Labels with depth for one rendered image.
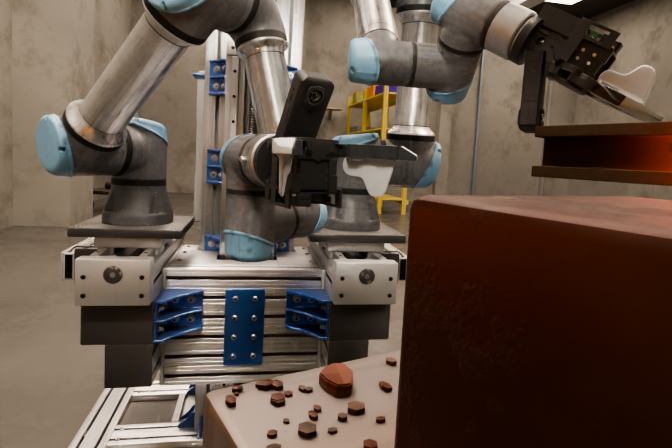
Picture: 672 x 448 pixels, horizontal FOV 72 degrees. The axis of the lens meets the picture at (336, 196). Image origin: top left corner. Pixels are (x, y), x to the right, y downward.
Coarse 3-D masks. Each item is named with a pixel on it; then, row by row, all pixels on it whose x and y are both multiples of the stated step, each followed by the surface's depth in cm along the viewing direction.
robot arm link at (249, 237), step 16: (240, 192) 68; (256, 192) 68; (240, 208) 68; (256, 208) 68; (272, 208) 71; (240, 224) 68; (256, 224) 69; (272, 224) 71; (288, 224) 75; (240, 240) 68; (256, 240) 69; (272, 240) 72; (240, 256) 69; (256, 256) 69
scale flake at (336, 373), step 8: (328, 368) 15; (336, 368) 15; (344, 368) 15; (320, 376) 14; (328, 376) 14; (336, 376) 14; (344, 376) 14; (352, 376) 15; (320, 384) 14; (328, 384) 14; (336, 384) 14; (344, 384) 14; (352, 384) 14; (328, 392) 14; (336, 392) 14; (344, 392) 14
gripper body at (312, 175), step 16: (320, 144) 53; (256, 160) 60; (272, 160) 56; (304, 160) 53; (320, 160) 53; (336, 160) 54; (272, 176) 56; (288, 176) 53; (304, 176) 53; (320, 176) 54; (336, 176) 54; (272, 192) 56; (288, 192) 52; (304, 192) 52; (320, 192) 54; (336, 192) 56; (288, 208) 52
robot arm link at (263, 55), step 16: (272, 0) 81; (256, 16) 79; (272, 16) 81; (240, 32) 81; (256, 32) 80; (272, 32) 81; (240, 48) 82; (256, 48) 81; (272, 48) 82; (256, 64) 81; (272, 64) 81; (256, 80) 81; (272, 80) 81; (288, 80) 83; (256, 96) 82; (272, 96) 81; (256, 112) 82; (272, 112) 80; (272, 128) 80; (304, 208) 79; (320, 208) 83; (304, 224) 79; (320, 224) 84
